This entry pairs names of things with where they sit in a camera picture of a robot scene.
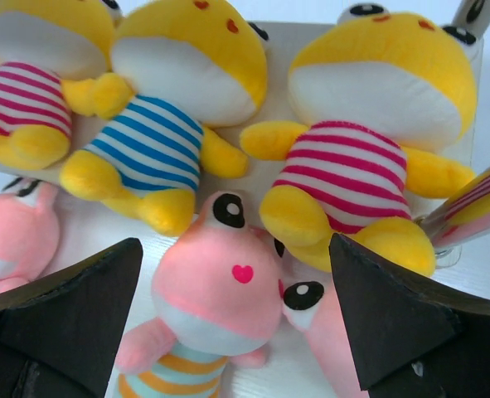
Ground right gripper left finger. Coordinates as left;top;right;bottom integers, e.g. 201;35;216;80
0;238;143;398

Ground pink plush red polka-dot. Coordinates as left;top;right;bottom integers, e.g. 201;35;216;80
0;177;60;293

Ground yellow plush blue stripes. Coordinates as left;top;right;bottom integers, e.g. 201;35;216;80
59;1;268;236

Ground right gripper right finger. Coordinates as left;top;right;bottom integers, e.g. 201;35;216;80
329;234;490;397

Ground pink plush orange stripes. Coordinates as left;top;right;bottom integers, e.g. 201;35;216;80
114;192;283;397

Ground yellow plush pink stripes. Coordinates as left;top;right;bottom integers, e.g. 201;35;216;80
240;2;478;276
0;1;122;170

